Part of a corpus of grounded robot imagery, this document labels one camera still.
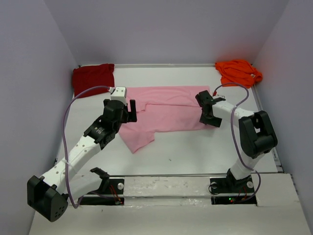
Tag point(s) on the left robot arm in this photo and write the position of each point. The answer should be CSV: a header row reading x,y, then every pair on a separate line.
x,y
51,193

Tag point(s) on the pink t shirt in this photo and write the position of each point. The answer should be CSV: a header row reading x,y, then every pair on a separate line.
x,y
161,109

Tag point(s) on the dark red folded t shirt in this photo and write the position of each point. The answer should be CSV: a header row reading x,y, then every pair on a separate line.
x,y
87,77

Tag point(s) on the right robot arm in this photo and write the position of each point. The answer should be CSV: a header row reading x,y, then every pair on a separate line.
x,y
257,135

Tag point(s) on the orange t shirt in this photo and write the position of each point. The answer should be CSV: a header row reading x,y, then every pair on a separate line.
x,y
238,71

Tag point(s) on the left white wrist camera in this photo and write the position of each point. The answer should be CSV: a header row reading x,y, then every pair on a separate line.
x,y
118,93

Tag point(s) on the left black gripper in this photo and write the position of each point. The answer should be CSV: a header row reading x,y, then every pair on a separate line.
x,y
130,116

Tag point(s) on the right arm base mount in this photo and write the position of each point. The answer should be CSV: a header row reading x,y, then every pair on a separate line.
x,y
229,191

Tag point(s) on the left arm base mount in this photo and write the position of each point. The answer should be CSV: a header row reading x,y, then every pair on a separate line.
x,y
109,193

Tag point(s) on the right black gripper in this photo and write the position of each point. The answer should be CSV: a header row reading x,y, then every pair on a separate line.
x,y
216,122

